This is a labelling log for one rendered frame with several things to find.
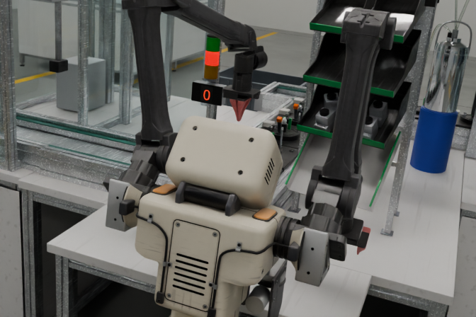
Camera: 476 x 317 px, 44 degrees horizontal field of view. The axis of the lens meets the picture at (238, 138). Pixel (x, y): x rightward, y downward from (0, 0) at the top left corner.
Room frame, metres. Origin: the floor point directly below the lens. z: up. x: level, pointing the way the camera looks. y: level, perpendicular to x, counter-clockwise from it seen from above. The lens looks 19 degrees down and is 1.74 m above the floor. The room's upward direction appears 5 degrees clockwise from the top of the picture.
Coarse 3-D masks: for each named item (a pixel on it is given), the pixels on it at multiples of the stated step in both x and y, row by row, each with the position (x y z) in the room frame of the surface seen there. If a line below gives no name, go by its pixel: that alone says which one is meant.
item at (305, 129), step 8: (320, 88) 1.90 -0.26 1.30; (328, 88) 1.96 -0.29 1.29; (336, 88) 1.96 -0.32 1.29; (320, 96) 1.91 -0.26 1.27; (312, 104) 1.86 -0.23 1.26; (320, 104) 1.89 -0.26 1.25; (312, 112) 1.86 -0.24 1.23; (304, 120) 1.82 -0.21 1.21; (312, 120) 1.82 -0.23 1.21; (304, 128) 1.77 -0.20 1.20; (312, 128) 1.75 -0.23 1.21; (320, 136) 1.75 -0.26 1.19; (328, 136) 1.73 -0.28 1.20
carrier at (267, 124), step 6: (270, 120) 2.53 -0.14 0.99; (282, 120) 2.38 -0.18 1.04; (288, 120) 2.42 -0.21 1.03; (264, 126) 2.50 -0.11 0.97; (270, 126) 2.39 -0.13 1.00; (276, 126) 2.52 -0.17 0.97; (282, 126) 2.38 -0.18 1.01; (288, 126) 2.42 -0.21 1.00; (276, 132) 2.33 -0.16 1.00; (288, 132) 2.38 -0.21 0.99; (294, 132) 2.38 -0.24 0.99; (276, 138) 2.32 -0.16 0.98; (288, 138) 2.32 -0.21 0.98; (294, 138) 2.34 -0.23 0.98; (282, 144) 2.27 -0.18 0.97; (288, 144) 2.28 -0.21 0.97; (294, 144) 2.28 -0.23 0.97
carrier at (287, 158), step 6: (282, 132) 2.16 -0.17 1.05; (282, 138) 2.17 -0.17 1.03; (282, 150) 2.20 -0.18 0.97; (288, 150) 2.21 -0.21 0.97; (294, 150) 2.21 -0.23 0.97; (282, 156) 2.12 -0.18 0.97; (288, 156) 2.13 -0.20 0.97; (294, 156) 2.14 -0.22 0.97; (288, 162) 2.07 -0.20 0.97; (282, 168) 2.01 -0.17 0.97
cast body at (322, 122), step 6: (324, 108) 1.76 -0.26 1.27; (318, 114) 1.75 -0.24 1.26; (324, 114) 1.74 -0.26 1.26; (330, 114) 1.74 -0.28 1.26; (318, 120) 1.75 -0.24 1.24; (324, 120) 1.73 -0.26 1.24; (330, 120) 1.74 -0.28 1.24; (318, 126) 1.74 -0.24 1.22; (324, 126) 1.74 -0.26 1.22; (330, 126) 1.75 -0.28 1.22
